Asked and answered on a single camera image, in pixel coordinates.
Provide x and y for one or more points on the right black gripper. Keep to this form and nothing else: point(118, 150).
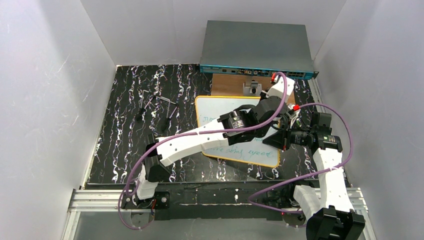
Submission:
point(284, 137)

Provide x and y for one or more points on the yellow framed whiteboard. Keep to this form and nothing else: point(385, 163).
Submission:
point(255, 152)

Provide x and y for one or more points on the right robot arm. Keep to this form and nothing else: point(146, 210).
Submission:
point(330, 216)

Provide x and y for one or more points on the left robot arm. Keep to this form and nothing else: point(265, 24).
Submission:
point(241, 125)

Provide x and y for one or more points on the brown wooden board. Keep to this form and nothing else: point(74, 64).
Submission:
point(232, 85)

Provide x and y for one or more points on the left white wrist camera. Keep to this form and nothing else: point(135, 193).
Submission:
point(278, 87)

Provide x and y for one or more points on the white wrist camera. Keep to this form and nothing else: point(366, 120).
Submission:
point(293, 111)
point(278, 87)

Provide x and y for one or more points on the grey metal bracket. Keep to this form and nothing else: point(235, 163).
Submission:
point(252, 88)

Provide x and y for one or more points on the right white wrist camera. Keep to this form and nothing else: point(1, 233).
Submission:
point(293, 111)

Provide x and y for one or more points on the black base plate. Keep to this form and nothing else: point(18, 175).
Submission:
point(280, 198)

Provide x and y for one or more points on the teal network switch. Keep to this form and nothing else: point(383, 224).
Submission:
point(256, 49)

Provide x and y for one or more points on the aluminium frame rail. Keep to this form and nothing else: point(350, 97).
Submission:
point(74, 205)

